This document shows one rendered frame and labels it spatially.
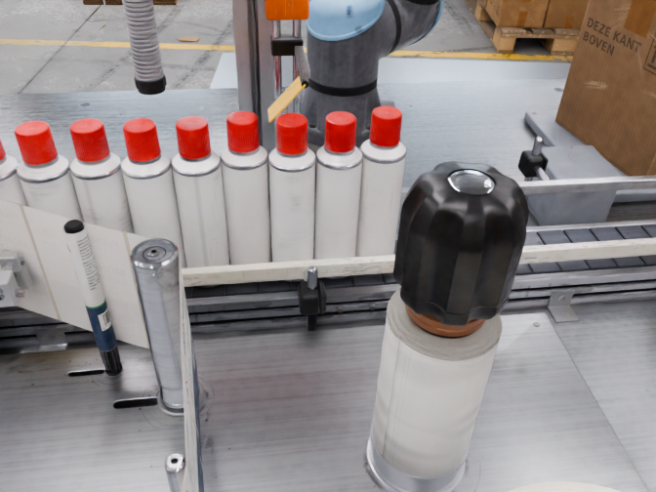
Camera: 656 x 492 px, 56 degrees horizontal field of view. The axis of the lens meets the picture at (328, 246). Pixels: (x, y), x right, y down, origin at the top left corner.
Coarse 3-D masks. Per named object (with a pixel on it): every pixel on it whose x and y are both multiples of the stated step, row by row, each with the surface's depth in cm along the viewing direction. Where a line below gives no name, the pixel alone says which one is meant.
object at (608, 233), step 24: (528, 240) 83; (552, 240) 83; (576, 240) 83; (600, 240) 83; (528, 264) 79; (552, 264) 79; (576, 264) 79; (600, 264) 80; (624, 264) 80; (648, 264) 80; (192, 288) 74; (216, 288) 74; (240, 288) 74; (264, 288) 74; (288, 288) 74
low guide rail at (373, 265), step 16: (624, 240) 78; (640, 240) 78; (384, 256) 74; (528, 256) 76; (544, 256) 76; (560, 256) 77; (576, 256) 77; (592, 256) 77; (608, 256) 78; (624, 256) 78; (192, 272) 71; (208, 272) 71; (224, 272) 71; (240, 272) 71; (256, 272) 72; (272, 272) 72; (288, 272) 72; (320, 272) 73; (336, 272) 73; (352, 272) 74; (368, 272) 74; (384, 272) 74
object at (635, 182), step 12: (564, 180) 80; (576, 180) 80; (588, 180) 80; (600, 180) 80; (612, 180) 80; (624, 180) 80; (636, 180) 80; (648, 180) 80; (528, 192) 79; (540, 192) 79; (552, 192) 79; (564, 192) 80
